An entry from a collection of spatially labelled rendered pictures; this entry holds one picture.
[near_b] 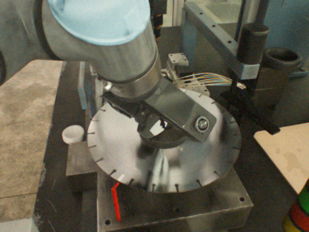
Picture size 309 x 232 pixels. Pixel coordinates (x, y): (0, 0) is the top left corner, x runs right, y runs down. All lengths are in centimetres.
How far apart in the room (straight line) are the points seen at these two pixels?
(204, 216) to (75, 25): 46
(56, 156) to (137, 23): 66
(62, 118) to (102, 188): 43
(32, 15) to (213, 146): 41
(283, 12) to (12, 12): 101
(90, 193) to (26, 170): 121
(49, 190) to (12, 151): 133
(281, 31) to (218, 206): 79
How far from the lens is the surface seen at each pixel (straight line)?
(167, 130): 54
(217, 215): 58
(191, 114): 37
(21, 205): 173
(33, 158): 195
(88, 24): 21
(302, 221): 40
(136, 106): 38
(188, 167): 49
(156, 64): 30
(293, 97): 115
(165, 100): 35
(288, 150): 89
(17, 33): 25
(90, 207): 69
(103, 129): 57
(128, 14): 21
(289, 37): 120
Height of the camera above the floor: 133
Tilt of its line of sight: 39 degrees down
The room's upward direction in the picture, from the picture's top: straight up
